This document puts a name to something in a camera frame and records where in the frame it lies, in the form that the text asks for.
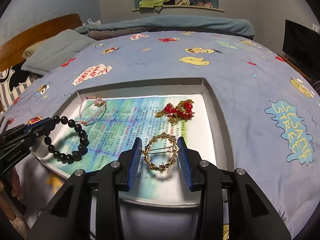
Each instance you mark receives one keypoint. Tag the window sill shelf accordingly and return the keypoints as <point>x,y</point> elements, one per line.
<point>187,8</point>

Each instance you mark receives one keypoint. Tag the white plastic bag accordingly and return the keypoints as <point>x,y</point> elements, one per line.
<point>93,22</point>

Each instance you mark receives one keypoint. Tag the wooden headboard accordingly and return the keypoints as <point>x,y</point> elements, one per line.
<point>37,30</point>

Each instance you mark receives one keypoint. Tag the grey cardboard box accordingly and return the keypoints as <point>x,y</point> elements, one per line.
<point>216,100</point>

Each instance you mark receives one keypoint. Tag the black white striped pillow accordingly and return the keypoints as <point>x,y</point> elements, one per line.
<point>15,80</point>

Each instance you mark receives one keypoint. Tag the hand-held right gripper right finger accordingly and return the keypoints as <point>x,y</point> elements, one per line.
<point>185,166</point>

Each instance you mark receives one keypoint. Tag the white wall socket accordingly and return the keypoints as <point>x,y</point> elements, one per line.
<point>316,28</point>

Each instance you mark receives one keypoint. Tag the printed paper sheet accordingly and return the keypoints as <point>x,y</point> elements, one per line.
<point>125,120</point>

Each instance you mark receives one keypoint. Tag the pale yellow pillow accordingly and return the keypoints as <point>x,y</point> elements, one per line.
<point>31,51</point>

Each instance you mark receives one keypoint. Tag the pink small item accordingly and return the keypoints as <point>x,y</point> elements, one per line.
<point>206,4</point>

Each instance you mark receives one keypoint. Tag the red bead gold jewelry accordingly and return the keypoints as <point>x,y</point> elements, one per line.
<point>178,110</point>

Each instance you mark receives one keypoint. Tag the grey-blue pillow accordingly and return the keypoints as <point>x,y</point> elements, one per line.
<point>57,52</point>

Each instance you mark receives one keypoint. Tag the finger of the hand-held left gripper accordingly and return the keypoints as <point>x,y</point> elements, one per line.
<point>43,130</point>
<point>40,123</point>

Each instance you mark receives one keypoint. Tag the wooden television stand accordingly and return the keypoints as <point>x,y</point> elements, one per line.
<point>300,70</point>

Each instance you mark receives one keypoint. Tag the grey blanket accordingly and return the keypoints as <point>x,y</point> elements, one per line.
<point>112,33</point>

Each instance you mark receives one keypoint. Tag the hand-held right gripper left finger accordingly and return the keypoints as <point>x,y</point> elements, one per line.
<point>133,163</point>

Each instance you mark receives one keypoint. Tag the green cloth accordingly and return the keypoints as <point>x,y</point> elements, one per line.
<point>150,2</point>

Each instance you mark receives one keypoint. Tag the black television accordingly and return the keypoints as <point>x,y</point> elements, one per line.
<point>300,42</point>

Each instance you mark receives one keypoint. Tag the beige crumpled item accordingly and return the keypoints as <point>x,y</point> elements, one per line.
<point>182,0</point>

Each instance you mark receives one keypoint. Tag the blue duvet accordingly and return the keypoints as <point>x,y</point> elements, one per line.
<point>175,23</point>

